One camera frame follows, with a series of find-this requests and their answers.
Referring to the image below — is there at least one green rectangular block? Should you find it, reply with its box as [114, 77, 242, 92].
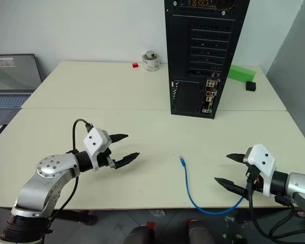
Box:
[227, 64, 257, 83]

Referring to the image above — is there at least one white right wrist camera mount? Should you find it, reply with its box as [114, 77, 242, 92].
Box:
[243, 143, 278, 198]

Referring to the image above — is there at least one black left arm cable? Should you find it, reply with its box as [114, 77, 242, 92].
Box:
[50, 118, 94, 223]

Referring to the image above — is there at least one blue ethernet cable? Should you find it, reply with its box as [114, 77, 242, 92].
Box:
[177, 154, 250, 216]

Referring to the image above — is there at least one white tape roll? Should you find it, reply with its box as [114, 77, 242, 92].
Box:
[141, 52, 161, 73]

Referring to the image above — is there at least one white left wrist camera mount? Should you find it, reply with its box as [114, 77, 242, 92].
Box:
[82, 127, 112, 172]

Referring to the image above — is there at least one grey laptop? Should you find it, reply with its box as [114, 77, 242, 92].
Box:
[0, 53, 43, 126]

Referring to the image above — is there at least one black computer tower case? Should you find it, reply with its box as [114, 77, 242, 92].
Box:
[164, 0, 251, 120]

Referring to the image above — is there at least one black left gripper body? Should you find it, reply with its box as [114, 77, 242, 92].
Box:
[97, 130, 117, 170]

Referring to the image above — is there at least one dark grey rounded shape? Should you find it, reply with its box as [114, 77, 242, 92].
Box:
[122, 224, 154, 244]

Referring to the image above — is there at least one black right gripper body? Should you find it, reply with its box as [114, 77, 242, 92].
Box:
[243, 147, 265, 197]

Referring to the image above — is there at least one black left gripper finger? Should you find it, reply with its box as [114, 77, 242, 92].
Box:
[110, 133, 129, 144]
[113, 152, 141, 170]

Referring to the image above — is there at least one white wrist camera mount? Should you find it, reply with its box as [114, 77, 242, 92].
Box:
[82, 127, 112, 172]
[243, 143, 278, 198]

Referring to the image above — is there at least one grey partition panel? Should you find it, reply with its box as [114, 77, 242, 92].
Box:
[265, 7, 305, 154]

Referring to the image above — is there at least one dark brown rounded shape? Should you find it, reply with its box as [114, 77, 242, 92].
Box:
[187, 219, 216, 244]

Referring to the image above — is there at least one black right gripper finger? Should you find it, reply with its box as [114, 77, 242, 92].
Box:
[213, 177, 248, 197]
[226, 152, 246, 164]

